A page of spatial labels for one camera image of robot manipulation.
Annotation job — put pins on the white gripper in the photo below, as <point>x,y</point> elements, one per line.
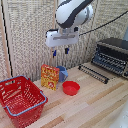
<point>61,38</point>

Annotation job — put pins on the blue mug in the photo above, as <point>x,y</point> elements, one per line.
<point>63,74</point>

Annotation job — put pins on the yellow and red food box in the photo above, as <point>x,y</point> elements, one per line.
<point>50,77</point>

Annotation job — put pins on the red bowl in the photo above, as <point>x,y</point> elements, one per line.
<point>71,88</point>

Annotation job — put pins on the black oven tray rack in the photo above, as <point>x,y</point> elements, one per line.
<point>94,73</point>

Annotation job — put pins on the black toaster oven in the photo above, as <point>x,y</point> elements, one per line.
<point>111,55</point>

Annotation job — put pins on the woven folding screen panel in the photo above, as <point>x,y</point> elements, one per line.
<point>28,36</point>
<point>78,53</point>
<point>108,16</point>

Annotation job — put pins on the red plastic shopping basket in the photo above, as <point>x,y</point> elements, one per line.
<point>20,100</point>

